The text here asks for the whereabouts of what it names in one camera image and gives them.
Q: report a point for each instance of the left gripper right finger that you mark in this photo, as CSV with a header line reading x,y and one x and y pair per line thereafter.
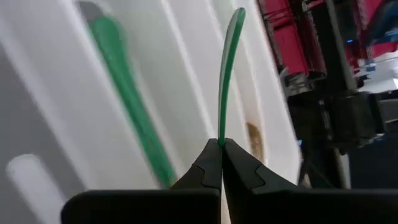
x,y
248,186

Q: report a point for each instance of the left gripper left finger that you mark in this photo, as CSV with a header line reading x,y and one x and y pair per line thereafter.
x,y
199,180

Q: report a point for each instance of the white plastic cutlery tray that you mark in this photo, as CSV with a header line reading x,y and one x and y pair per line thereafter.
x,y
186,93

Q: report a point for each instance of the red storage bin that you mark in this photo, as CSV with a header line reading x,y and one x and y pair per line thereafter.
x,y
292,46

